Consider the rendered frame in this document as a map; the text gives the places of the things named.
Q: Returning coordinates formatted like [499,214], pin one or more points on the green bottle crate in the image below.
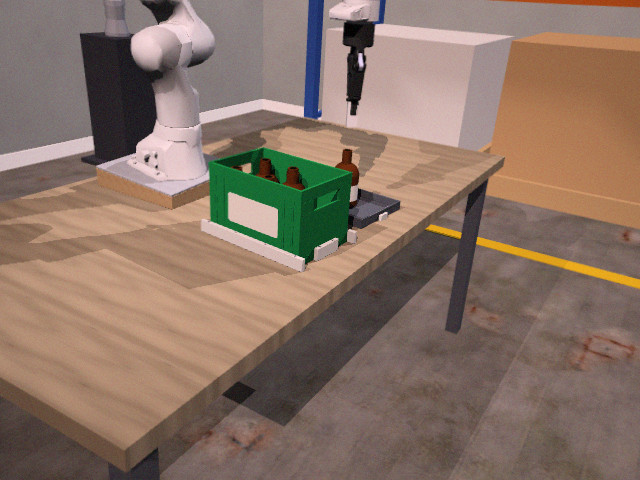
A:
[296,221]

